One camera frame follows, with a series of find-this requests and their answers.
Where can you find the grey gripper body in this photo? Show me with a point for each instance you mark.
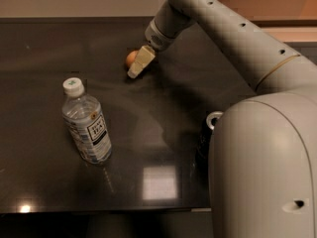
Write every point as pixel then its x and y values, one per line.
pixel 158 39

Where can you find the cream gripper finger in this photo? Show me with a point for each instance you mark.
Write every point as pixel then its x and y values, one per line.
pixel 144 57

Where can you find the orange fruit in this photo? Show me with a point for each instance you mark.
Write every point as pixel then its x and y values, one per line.
pixel 130 58

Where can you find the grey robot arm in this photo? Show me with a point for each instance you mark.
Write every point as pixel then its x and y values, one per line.
pixel 263 150

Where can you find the clear plastic water bottle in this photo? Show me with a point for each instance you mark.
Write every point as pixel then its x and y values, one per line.
pixel 84 119

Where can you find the dark blue soda can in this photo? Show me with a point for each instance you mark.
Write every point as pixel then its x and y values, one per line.
pixel 207 129

